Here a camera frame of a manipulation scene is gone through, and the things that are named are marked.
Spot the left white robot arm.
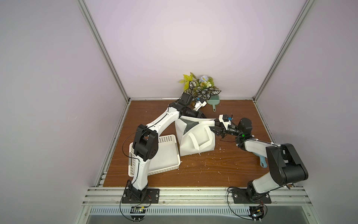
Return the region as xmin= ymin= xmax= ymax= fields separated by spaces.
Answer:
xmin=128 ymin=92 xmax=206 ymax=201

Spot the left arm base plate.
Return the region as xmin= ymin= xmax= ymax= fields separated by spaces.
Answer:
xmin=121 ymin=188 xmax=160 ymax=204

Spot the artificial potted plant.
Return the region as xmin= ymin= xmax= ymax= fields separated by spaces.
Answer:
xmin=179 ymin=72 xmax=222 ymax=100

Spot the right connector board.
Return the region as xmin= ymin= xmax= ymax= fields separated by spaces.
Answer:
xmin=249 ymin=205 xmax=265 ymax=222

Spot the white insulated delivery bag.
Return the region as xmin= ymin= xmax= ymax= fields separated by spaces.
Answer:
xmin=175 ymin=116 xmax=215 ymax=156

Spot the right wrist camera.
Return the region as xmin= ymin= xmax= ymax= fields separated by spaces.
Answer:
xmin=219 ymin=114 xmax=232 ymax=130

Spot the connector board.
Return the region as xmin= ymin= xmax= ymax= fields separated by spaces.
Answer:
xmin=130 ymin=206 xmax=147 ymax=222
xmin=249 ymin=205 xmax=265 ymax=222

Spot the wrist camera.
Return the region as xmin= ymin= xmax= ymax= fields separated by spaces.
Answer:
xmin=219 ymin=114 xmax=232 ymax=130
xmin=194 ymin=98 xmax=207 ymax=111

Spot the white perforated plastic tray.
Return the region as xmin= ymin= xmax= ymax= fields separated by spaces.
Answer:
xmin=128 ymin=134 xmax=181 ymax=177

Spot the aluminium front rail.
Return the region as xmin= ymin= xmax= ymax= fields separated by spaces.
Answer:
xmin=82 ymin=187 xmax=312 ymax=206

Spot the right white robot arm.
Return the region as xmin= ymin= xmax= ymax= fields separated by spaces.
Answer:
xmin=210 ymin=115 xmax=309 ymax=200

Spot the left connector board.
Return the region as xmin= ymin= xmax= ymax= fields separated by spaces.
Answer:
xmin=130 ymin=206 xmax=147 ymax=222

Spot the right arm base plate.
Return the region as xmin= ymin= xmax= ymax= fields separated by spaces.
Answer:
xmin=229 ymin=188 xmax=272 ymax=204

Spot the green small scoop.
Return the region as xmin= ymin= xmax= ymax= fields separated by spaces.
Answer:
xmin=207 ymin=95 xmax=220 ymax=112

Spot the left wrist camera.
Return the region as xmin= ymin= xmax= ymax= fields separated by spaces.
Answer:
xmin=194 ymin=98 xmax=207 ymax=111

